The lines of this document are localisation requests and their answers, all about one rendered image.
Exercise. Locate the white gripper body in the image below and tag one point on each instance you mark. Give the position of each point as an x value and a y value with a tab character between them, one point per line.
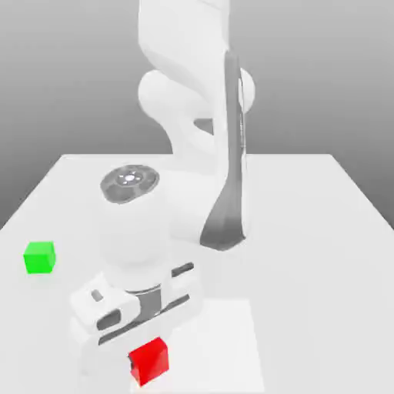
114	351

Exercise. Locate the small red cube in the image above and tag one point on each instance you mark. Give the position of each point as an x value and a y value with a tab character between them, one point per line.
150	360

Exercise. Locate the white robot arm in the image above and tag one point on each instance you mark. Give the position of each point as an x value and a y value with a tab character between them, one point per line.
197	92

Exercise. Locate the small green cube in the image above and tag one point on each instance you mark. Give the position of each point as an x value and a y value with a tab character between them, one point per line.
39	257

